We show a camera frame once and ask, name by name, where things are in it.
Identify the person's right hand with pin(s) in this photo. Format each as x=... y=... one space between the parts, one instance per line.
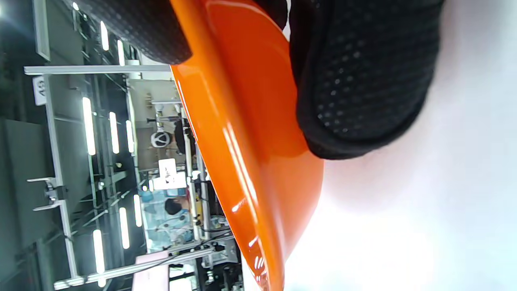
x=363 y=81

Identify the orange bowl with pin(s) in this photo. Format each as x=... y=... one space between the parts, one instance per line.
x=250 y=121

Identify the row of ceiling light strips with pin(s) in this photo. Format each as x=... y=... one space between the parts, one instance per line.
x=89 y=125

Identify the white sign plate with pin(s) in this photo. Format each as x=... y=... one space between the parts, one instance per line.
x=39 y=91

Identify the aluminium frame structure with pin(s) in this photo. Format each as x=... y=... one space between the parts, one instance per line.
x=60 y=161

